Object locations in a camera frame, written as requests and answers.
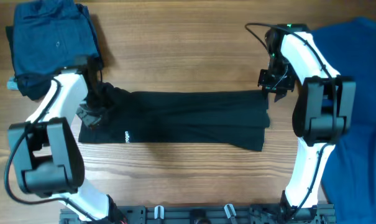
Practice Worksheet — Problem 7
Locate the black t-shirt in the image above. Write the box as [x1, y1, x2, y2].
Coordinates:
[78, 83, 270, 151]

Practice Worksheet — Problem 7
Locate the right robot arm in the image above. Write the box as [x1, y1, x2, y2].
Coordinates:
[258, 24, 356, 220]

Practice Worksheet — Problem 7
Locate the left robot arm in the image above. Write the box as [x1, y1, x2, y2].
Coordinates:
[4, 56, 128, 223]

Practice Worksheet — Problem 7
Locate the folded blue denim shirt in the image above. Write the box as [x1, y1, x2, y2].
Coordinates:
[12, 0, 101, 76]

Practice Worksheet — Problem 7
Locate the blue t-shirt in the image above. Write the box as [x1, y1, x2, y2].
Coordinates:
[312, 17, 376, 223]

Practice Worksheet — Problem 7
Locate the left black cable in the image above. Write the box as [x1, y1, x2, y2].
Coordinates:
[3, 77, 98, 222]

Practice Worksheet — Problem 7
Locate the black cable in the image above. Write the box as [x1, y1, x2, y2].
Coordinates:
[3, 77, 98, 222]
[244, 22, 339, 218]

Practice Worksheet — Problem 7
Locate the right black cable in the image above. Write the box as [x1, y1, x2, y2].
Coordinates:
[244, 22, 339, 218]

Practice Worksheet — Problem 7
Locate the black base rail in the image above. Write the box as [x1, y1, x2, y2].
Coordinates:
[59, 204, 337, 224]

